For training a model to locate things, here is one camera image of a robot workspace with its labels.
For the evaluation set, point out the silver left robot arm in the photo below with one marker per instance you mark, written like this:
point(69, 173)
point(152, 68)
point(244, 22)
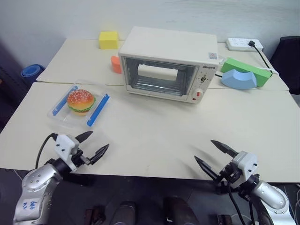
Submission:
point(35, 187)

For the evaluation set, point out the dark rounded shape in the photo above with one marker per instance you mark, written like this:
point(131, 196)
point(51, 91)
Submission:
point(125, 213)
point(178, 211)

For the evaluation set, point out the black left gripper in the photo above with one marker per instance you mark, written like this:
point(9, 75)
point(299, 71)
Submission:
point(78, 159)

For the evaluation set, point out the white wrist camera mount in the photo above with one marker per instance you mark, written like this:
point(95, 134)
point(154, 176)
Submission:
point(65, 145)
point(246, 164)

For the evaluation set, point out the orange block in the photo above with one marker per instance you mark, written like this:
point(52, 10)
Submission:
point(115, 64)

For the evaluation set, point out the blue arch foam block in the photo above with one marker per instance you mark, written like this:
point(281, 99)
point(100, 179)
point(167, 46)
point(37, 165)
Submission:
point(236, 80)

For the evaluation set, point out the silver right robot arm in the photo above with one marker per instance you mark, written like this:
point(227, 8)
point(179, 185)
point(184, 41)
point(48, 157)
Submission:
point(269, 197)

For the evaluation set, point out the black chair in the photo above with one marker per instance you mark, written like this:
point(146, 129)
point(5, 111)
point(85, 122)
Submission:
point(287, 65)

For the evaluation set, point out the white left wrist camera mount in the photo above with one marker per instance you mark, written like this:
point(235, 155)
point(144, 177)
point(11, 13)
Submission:
point(65, 145)

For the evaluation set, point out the white power strip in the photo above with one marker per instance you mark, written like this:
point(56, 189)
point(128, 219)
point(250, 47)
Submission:
point(236, 44)

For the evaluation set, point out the yellow foam block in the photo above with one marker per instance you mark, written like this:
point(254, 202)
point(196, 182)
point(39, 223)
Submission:
point(108, 41)

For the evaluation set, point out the toy hamburger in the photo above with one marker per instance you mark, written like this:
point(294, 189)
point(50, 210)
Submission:
point(80, 100)

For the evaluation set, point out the cream toaster oven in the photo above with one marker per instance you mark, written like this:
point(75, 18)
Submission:
point(164, 44)

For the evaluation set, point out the green foam block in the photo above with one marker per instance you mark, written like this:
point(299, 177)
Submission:
point(262, 75)

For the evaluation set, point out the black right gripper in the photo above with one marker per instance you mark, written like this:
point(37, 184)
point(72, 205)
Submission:
point(230, 175)

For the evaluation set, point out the blue rolled mat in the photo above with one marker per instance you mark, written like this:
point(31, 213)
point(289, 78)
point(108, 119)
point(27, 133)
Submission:
point(31, 71)

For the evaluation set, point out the clear plastic container blue clips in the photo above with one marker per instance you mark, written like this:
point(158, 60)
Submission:
point(70, 120)

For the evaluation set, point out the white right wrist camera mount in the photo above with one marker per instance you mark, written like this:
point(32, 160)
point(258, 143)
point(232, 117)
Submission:
point(246, 164)

